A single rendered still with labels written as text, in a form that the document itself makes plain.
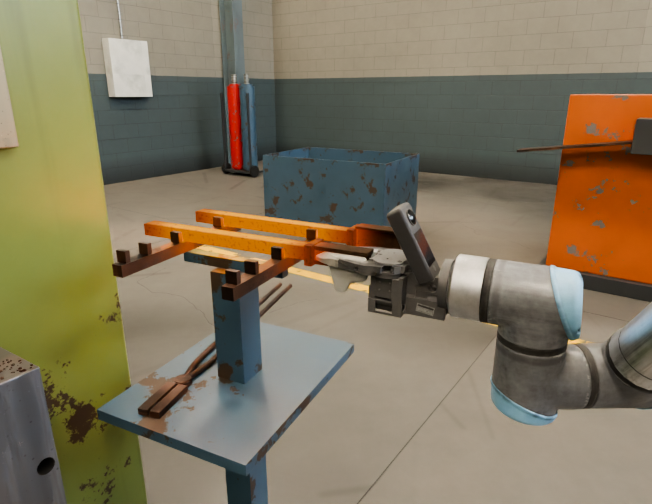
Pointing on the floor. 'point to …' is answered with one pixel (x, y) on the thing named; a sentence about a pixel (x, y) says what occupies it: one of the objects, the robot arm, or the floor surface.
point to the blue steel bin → (338, 185)
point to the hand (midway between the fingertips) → (326, 252)
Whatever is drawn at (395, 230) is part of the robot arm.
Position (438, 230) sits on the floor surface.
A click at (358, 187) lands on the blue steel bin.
